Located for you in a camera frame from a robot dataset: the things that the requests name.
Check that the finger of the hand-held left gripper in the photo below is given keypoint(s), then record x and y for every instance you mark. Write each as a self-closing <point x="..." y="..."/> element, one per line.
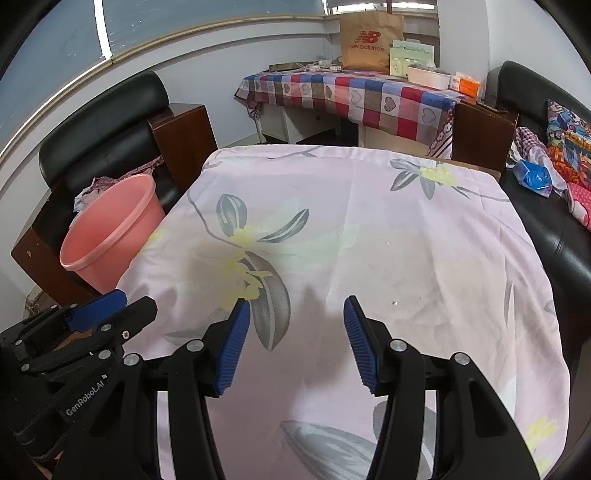
<point x="134" y="318"/>
<point x="99" y="309"/>

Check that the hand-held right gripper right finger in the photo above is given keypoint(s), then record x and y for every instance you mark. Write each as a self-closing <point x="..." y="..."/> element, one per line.
<point x="358" y="341"/>

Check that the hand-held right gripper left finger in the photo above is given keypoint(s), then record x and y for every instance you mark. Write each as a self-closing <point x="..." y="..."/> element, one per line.
<point x="233" y="350"/>

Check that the pink plastic bucket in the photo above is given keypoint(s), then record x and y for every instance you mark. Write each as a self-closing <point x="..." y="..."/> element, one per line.
<point x="111" y="221"/>

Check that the pink floral tablecloth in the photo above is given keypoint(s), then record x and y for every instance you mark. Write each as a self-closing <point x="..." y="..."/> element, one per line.
<point x="392" y="230"/>

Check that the crumpled cloth on armchair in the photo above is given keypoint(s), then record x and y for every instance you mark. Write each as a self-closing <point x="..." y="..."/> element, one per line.
<point x="97" y="184"/>

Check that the black leather armchair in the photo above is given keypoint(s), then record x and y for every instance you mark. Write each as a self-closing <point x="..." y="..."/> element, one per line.
<point x="101" y="120"/>

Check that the wooden table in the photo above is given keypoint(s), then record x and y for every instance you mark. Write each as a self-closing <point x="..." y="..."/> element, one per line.
<point x="489" y="173"/>

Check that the black leather sofa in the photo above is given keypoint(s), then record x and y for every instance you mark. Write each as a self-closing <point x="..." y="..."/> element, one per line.
<point x="545" y="221"/>

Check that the white desk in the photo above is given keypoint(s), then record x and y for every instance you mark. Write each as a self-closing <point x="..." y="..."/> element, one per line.
<point x="281" y="124"/>

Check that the blue plastic bag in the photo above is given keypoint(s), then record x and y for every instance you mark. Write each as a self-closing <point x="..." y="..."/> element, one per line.
<point x="531" y="177"/>

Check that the checked heart tablecloth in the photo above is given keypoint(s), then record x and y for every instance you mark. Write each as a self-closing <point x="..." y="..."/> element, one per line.
<point x="369" y="99"/>

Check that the pink dotted cushion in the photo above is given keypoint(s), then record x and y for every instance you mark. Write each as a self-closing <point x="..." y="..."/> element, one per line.
<point x="581" y="203"/>

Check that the checked cloth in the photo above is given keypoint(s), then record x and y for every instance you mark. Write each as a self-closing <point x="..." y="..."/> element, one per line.
<point x="531" y="143"/>

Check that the white rectangular container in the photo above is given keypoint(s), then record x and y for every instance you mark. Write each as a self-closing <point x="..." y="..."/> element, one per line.
<point x="427" y="78"/>

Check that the white power strip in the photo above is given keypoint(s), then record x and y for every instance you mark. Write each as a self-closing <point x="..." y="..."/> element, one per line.
<point x="323" y="67"/>

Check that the orange white box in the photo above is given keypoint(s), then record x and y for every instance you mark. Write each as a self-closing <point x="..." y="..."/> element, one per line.
<point x="468" y="86"/>

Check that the dark flat box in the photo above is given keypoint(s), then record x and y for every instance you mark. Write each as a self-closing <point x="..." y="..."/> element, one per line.
<point x="284" y="67"/>

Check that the brown paper bag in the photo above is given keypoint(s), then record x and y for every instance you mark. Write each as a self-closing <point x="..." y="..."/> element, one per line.
<point x="369" y="55"/>

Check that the pale green box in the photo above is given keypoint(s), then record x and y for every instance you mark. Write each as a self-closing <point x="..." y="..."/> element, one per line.
<point x="406" y="55"/>

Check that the colourful printed cushion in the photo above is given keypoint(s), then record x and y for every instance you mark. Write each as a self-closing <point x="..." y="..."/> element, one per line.
<point x="572" y="143"/>

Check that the large window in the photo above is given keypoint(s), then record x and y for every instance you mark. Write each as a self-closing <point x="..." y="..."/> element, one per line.
<point x="207" y="18"/>

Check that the small window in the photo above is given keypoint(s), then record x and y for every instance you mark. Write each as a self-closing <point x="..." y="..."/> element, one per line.
<point x="360" y="5"/>

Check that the wooden coat rack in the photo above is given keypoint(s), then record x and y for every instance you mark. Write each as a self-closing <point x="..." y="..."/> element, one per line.
<point x="390" y="7"/>

